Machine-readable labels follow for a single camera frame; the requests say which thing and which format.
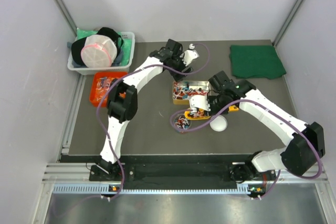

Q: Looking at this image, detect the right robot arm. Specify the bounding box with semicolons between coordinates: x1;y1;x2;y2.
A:
208;71;325;180

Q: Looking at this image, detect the white plastic basket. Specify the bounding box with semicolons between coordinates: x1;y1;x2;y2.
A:
67;27;135;76

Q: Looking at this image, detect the white cable duct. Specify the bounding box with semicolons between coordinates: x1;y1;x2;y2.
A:
52;184;265;195

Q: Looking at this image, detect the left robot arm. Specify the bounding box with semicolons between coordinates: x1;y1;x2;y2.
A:
97;39;199;182

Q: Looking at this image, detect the white round lid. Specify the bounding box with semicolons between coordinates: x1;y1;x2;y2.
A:
209;115;228;132

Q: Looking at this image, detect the orange candy tray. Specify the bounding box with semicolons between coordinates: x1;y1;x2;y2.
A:
89;71;127;107

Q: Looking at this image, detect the black cap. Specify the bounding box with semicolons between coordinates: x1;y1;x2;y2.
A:
71;26;124;65

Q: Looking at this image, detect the tan candy box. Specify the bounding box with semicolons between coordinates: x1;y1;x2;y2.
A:
172;81;211;105

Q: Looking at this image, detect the yellow plastic scoop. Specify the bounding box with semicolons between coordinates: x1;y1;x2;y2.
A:
184;105;239;121

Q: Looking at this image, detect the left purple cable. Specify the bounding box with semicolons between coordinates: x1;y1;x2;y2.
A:
96;42;211;201

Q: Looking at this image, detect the clear plastic cup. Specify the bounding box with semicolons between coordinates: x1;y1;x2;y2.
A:
173;113;192;133

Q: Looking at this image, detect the white mesh laundry bag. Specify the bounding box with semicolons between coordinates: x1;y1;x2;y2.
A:
80;35;118;68

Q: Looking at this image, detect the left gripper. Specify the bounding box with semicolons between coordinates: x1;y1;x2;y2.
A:
167;50;193;82

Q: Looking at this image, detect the green patterned cloth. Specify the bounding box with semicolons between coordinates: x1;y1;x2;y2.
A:
76;26;133;65

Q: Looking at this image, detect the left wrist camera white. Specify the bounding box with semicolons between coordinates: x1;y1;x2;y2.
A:
181;44;199;66

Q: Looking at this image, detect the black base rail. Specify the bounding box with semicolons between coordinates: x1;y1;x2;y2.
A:
60;154;276;190

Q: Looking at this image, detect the dark green folded cloth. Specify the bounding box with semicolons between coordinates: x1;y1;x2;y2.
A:
229;45;287;80

